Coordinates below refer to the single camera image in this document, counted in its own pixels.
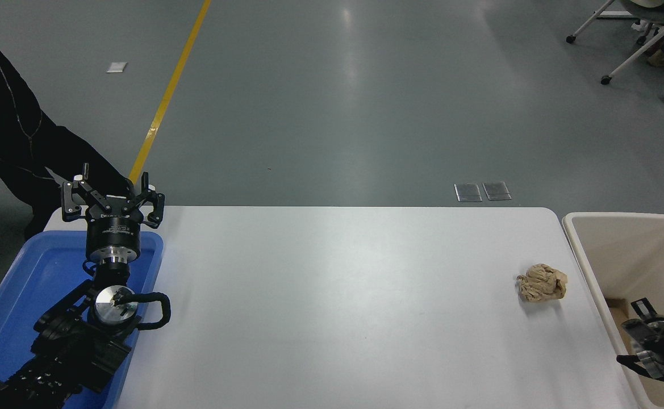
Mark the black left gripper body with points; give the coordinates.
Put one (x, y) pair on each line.
(113, 233)

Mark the tan paper ball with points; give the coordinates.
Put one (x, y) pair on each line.
(543, 283)

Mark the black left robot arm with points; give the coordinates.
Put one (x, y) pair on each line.
(59, 352)

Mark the brown cardboard piece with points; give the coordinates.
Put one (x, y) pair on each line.
(620, 318)

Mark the large pale bin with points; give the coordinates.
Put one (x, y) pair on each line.
(627, 255)

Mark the blue plastic tray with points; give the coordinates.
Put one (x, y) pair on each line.
(30, 272)

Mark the metal floor plate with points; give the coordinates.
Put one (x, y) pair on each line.
(468, 192)
(497, 191)

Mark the white wheeled chair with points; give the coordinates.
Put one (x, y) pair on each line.
(638, 54)

